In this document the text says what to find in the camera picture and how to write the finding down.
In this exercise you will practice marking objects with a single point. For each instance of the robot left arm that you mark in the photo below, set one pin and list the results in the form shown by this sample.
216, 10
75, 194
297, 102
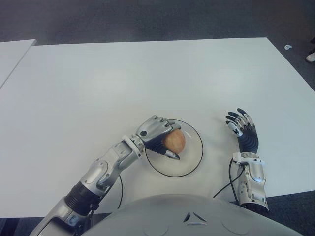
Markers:
105, 167

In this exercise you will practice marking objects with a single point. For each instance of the adjacent white table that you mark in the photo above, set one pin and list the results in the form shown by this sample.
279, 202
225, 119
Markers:
12, 59

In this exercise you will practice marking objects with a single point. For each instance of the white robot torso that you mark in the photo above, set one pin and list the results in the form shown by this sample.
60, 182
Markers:
187, 216

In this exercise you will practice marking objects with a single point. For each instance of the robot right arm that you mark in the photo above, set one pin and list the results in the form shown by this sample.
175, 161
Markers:
254, 182

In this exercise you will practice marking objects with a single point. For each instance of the white plate with black rim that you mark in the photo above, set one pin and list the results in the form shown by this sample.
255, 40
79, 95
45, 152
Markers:
192, 157

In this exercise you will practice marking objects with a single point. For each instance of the small white floor object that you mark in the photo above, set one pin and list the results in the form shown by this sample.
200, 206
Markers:
288, 47

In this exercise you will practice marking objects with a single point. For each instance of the yellow-red apple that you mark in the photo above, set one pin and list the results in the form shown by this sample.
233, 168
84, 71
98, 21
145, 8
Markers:
176, 141

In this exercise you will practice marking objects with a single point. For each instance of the white shoe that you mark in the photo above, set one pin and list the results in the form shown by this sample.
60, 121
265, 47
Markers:
311, 57

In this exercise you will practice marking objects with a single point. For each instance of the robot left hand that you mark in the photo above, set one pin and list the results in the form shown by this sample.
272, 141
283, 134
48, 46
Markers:
152, 130

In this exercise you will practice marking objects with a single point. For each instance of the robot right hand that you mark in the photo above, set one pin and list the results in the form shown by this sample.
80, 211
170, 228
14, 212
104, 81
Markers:
248, 140

